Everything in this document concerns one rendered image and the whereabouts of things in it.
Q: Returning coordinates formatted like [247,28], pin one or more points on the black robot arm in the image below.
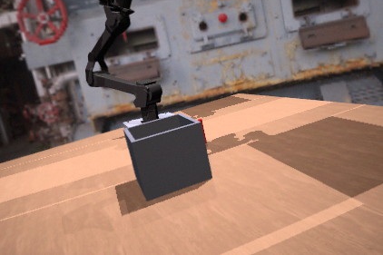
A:
[148,93]

